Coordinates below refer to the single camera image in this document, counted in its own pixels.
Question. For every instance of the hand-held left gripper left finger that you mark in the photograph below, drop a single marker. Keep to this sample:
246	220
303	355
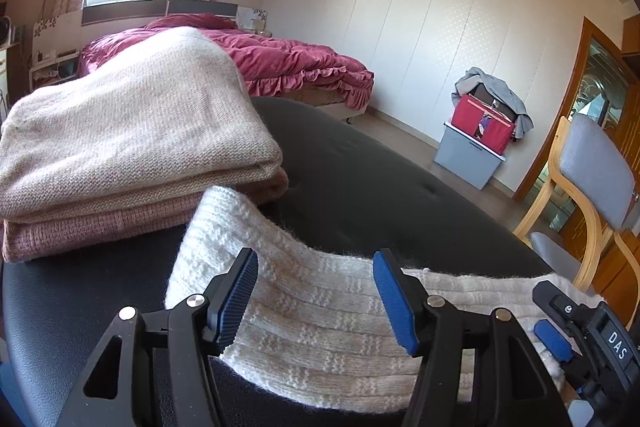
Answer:
240	302

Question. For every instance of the red ruffled quilt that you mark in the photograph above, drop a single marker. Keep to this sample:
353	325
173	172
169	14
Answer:
280	57

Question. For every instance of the beige bed frame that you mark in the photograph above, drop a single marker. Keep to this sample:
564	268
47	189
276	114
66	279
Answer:
325	99

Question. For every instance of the wooden door with glass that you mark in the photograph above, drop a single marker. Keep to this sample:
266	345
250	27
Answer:
595	72

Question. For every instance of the wooden chair with grey cushions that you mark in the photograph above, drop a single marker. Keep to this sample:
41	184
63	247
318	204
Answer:
595	167

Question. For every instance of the white floral nightstand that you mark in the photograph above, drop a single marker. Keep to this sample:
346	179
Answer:
255	19

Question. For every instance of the dark grey headboard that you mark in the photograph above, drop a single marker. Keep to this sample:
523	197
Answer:
200	7

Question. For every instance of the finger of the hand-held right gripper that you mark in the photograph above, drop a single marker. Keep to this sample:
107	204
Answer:
550	294
552	339

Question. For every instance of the white open shelf nightstand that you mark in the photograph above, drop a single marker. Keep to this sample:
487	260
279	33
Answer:
50	37

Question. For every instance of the red fabric storage box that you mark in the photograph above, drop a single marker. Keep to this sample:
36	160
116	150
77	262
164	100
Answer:
480	122

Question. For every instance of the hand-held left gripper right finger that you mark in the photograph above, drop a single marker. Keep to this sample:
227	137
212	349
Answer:
395	302

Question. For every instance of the grey garment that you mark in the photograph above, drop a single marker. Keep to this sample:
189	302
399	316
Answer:
500	84

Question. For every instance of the grey plastic storage box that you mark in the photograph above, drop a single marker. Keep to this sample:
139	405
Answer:
465	157

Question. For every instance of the pink folded sweater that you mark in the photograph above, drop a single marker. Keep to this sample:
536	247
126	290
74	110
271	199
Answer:
100	227

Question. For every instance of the beige folded sweater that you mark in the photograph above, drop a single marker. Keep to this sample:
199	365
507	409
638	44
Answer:
125	122

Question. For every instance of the white knit sweater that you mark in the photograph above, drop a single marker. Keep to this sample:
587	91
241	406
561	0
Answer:
310	302

